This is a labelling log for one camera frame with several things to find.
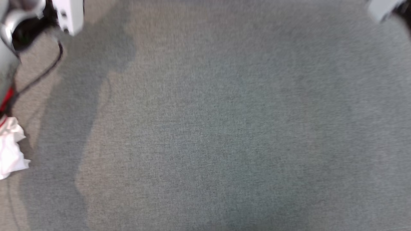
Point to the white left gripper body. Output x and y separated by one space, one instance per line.
69 16

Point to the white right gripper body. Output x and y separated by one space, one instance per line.
382 9

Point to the red white number 23 jersey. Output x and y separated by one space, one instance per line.
9 150

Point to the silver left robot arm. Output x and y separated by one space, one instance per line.
8 64

